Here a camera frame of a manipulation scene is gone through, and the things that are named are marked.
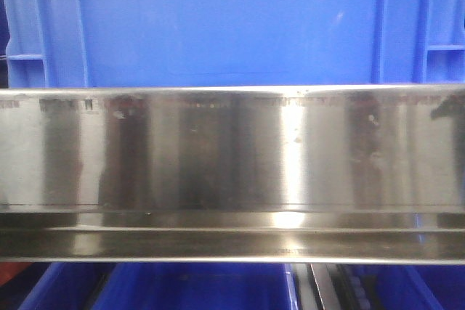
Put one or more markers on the blue bin lower shelf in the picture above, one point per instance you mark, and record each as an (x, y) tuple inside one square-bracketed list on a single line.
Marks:
[(163, 286)]

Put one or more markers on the blue bin near front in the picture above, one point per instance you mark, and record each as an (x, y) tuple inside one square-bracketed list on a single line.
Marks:
[(107, 43)]

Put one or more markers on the stainless steel shelf rail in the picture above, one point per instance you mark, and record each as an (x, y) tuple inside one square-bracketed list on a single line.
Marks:
[(345, 174)]

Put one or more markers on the blue bin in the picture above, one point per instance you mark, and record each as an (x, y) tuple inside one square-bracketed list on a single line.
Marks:
[(107, 43), (420, 287)]

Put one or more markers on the blue bin lower right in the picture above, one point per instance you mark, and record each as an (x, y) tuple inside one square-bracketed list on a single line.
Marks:
[(420, 287)]

